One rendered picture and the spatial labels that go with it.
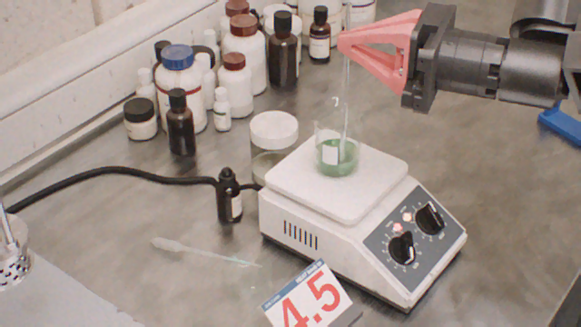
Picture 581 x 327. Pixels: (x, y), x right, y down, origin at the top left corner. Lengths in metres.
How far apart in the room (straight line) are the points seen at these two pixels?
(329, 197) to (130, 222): 0.25
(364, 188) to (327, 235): 0.06
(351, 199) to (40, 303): 0.34
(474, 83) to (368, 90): 0.46
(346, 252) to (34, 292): 0.33
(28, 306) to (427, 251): 0.42
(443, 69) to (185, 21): 0.55
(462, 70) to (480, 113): 0.43
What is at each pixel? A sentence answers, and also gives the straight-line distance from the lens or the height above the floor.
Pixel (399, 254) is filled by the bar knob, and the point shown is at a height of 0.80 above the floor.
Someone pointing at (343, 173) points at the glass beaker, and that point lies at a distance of 0.82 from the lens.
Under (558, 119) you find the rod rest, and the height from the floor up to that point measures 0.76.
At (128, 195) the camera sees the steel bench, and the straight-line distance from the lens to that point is 0.96.
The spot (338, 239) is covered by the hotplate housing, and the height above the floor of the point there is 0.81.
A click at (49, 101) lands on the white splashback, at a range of 1.02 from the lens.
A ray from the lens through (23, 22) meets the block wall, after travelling 1.02.
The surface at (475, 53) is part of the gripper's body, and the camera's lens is 0.69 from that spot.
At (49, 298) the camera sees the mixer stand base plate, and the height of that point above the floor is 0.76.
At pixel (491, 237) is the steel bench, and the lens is 0.91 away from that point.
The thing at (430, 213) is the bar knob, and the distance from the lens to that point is 0.83.
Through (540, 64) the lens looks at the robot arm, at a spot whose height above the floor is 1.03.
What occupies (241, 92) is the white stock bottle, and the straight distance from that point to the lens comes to 1.05.
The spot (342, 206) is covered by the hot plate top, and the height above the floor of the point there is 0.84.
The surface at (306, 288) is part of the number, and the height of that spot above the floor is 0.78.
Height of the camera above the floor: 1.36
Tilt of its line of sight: 38 degrees down
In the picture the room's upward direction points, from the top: straight up
